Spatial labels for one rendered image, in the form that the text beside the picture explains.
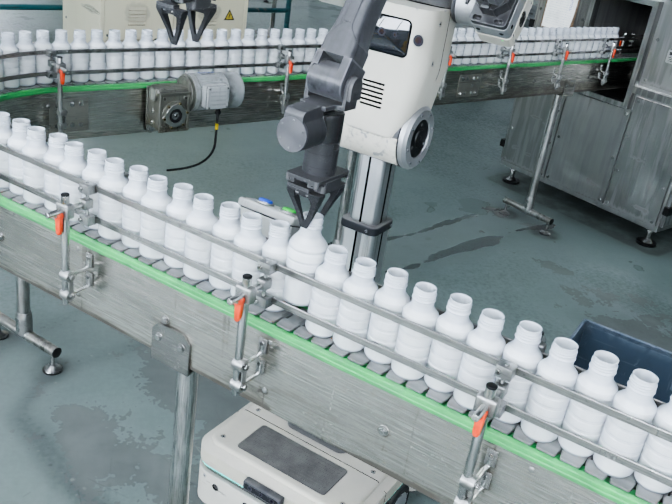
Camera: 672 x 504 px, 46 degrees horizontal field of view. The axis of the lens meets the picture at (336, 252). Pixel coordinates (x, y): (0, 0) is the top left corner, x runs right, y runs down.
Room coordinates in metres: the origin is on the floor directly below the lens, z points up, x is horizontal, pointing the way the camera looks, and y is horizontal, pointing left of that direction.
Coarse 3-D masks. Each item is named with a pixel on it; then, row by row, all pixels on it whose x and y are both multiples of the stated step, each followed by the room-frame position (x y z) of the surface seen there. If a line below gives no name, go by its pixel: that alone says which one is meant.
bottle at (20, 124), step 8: (16, 120) 1.63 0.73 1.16; (24, 120) 1.63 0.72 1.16; (16, 128) 1.60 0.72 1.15; (24, 128) 1.61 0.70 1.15; (16, 136) 1.60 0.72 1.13; (24, 136) 1.61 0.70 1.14; (8, 144) 1.60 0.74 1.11; (16, 144) 1.59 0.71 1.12; (24, 144) 1.60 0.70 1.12; (8, 160) 1.60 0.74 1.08; (16, 160) 1.59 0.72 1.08; (8, 168) 1.60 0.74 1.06; (16, 168) 1.59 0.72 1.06; (16, 176) 1.59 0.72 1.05; (16, 192) 1.59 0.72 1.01
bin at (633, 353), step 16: (576, 336) 1.46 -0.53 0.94; (592, 336) 1.51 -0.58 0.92; (608, 336) 1.49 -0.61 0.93; (624, 336) 1.48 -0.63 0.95; (592, 352) 1.50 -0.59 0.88; (624, 352) 1.47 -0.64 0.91; (640, 352) 1.46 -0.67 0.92; (656, 352) 1.45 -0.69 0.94; (624, 368) 1.47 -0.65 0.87; (640, 368) 1.45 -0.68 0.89; (656, 368) 1.44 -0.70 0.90; (624, 384) 1.46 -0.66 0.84
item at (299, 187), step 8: (288, 184) 1.24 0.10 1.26; (296, 184) 1.23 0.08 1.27; (304, 184) 1.24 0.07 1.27; (288, 192) 1.24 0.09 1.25; (296, 192) 1.24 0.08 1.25; (304, 192) 1.22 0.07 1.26; (312, 192) 1.22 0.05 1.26; (296, 200) 1.24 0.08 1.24; (312, 200) 1.21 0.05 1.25; (320, 200) 1.21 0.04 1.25; (296, 208) 1.24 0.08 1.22; (312, 208) 1.22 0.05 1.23; (312, 216) 1.23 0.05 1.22; (304, 224) 1.24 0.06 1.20
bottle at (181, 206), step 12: (180, 192) 1.38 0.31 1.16; (192, 192) 1.39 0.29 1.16; (168, 204) 1.40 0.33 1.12; (180, 204) 1.38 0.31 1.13; (192, 204) 1.39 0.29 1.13; (180, 216) 1.37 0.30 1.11; (168, 228) 1.37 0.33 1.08; (168, 240) 1.37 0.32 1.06; (180, 240) 1.37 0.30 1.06; (180, 252) 1.37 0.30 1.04; (168, 264) 1.37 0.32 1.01; (180, 264) 1.37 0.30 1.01
